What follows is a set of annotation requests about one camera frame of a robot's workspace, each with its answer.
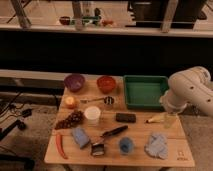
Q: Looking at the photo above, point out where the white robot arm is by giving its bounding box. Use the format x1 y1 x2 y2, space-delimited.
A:
159 66 213 128

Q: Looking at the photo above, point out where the yellow banana piece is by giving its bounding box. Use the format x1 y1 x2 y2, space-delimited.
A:
146 113 164 123

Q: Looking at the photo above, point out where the light blue cloth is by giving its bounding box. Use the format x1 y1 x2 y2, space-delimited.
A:
144 133 168 160

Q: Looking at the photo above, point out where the green plastic tray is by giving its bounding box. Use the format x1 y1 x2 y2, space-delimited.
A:
123 75 168 110

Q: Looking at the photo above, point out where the black rectangular block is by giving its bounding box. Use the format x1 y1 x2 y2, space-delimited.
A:
115 113 136 123

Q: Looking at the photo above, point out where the blue cup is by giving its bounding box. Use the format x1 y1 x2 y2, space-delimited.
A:
119 137 134 155

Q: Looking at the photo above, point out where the small metal cup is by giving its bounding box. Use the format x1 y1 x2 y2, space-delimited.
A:
104 96 115 108

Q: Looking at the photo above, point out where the red bowl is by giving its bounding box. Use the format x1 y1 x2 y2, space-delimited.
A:
97 75 116 94

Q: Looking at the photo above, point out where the small metal tin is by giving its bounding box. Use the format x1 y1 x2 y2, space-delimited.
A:
91 143 105 156

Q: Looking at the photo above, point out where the white plastic cup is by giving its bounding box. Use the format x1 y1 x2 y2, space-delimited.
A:
84 106 101 125

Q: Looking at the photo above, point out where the wooden table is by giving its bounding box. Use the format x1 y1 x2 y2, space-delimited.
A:
44 79 195 167

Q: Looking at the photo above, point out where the blue sponge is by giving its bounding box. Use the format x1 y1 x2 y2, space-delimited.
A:
72 127 90 148

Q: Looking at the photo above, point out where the bunch of dark grapes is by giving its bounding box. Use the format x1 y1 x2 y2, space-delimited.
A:
55 110 83 130

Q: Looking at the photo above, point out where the apple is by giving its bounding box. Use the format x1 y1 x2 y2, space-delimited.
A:
65 96 77 109

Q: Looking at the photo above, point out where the purple bowl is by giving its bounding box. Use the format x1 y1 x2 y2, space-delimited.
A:
64 74 85 92

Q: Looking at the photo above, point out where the red chili pepper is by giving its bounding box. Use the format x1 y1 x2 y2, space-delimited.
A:
55 133 68 159

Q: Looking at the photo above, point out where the black handled knife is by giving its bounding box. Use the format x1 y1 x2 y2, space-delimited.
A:
100 125 128 138

